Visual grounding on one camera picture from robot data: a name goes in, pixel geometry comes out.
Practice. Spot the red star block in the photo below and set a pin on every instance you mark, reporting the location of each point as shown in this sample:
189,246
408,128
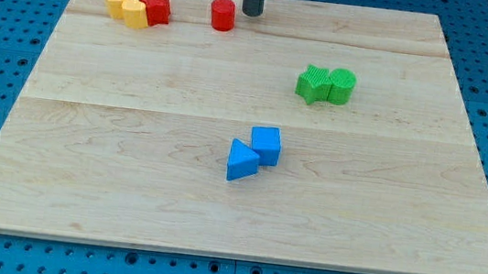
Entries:
157,11

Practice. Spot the blue cube block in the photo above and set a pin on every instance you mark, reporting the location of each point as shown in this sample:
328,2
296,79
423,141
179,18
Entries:
266,143

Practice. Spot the green cylinder block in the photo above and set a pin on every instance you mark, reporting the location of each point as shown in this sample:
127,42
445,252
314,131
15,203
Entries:
342,83

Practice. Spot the yellow heart block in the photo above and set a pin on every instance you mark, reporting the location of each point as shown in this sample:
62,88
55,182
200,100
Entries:
134,14

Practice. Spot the light wooden board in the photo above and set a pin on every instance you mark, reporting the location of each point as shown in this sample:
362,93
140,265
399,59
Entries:
120,137

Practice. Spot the blue triangle block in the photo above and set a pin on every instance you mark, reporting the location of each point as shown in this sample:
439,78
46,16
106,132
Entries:
242,161

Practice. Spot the red cylinder block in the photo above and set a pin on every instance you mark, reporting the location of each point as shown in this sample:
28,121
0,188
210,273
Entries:
223,15

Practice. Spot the green star block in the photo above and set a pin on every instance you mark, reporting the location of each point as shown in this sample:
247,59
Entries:
314,84

